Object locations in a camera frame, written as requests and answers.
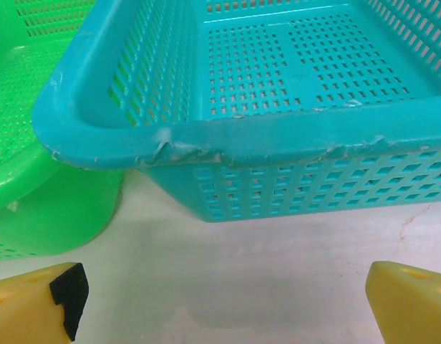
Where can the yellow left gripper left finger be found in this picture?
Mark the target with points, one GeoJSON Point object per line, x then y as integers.
{"type": "Point", "coordinates": [23, 311]}

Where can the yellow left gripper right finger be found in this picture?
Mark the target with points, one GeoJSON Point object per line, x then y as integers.
{"type": "Point", "coordinates": [410, 308]}

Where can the green plastic basket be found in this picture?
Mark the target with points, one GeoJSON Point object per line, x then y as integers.
{"type": "Point", "coordinates": [45, 215]}

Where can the teal basket with fine holes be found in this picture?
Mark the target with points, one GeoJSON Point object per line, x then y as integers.
{"type": "Point", "coordinates": [277, 132]}

